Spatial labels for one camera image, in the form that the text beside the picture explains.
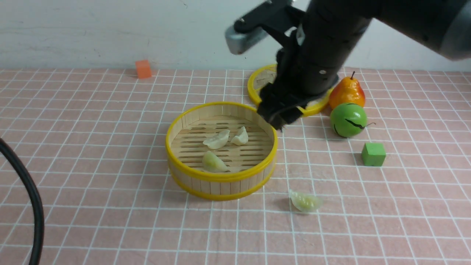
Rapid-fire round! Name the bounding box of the greenish dumpling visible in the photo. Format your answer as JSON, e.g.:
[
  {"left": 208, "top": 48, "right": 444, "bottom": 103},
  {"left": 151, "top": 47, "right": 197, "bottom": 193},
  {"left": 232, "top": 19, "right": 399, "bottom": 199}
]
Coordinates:
[
  {"left": 288, "top": 190, "right": 323, "bottom": 213},
  {"left": 202, "top": 151, "right": 229, "bottom": 173}
]

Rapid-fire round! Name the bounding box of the woven bamboo steamer lid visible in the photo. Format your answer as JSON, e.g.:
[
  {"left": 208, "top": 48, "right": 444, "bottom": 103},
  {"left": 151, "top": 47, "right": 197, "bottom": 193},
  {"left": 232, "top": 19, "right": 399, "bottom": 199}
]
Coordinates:
[{"left": 247, "top": 64, "right": 335, "bottom": 117}]

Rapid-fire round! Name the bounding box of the pale dumpling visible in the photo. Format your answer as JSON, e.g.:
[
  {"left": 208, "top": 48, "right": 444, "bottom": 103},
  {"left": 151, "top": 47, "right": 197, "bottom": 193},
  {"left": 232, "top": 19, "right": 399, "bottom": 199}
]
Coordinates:
[
  {"left": 230, "top": 126, "right": 249, "bottom": 146},
  {"left": 202, "top": 130, "right": 230, "bottom": 150}
]

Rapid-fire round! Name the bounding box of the green foam cube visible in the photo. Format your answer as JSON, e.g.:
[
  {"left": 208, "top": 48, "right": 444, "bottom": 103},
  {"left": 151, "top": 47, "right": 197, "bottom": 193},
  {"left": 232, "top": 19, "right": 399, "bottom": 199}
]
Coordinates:
[{"left": 361, "top": 142, "right": 386, "bottom": 167}]

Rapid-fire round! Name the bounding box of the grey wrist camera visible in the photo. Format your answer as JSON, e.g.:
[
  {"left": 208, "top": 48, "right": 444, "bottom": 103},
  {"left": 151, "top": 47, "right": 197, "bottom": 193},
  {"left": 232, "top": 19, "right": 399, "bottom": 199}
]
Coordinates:
[{"left": 224, "top": 0, "right": 306, "bottom": 55}]

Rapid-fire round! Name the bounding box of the orange yellow toy pear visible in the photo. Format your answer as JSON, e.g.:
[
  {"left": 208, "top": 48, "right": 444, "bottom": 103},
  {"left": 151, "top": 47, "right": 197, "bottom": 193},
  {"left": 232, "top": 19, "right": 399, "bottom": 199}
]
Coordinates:
[{"left": 328, "top": 71, "right": 366, "bottom": 110}]

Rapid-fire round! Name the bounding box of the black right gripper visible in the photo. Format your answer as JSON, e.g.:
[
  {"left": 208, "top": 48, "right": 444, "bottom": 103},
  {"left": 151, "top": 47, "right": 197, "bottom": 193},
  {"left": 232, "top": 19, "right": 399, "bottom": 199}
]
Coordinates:
[{"left": 257, "top": 29, "right": 332, "bottom": 130}]

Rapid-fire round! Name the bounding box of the bamboo steamer tray yellow rim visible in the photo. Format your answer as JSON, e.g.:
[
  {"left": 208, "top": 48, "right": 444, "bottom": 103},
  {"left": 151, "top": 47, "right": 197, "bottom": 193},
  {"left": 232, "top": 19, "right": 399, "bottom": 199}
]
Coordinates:
[{"left": 166, "top": 102, "right": 278, "bottom": 200}]

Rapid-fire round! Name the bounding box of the pink checkered tablecloth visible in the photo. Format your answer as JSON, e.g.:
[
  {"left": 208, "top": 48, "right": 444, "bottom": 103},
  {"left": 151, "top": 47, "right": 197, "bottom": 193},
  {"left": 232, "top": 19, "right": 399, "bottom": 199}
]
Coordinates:
[{"left": 1, "top": 69, "right": 471, "bottom": 265}]

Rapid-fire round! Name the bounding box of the orange foam cube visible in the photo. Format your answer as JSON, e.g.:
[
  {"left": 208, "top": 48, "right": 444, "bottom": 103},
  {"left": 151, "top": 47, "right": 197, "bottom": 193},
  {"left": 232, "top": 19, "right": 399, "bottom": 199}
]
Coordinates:
[{"left": 135, "top": 59, "right": 152, "bottom": 79}]

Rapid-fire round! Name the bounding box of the green toy apple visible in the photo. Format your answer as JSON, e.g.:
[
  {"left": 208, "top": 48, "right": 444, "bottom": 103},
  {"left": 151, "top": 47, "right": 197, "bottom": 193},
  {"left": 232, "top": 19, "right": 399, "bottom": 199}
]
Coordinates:
[{"left": 330, "top": 103, "right": 376, "bottom": 138}]

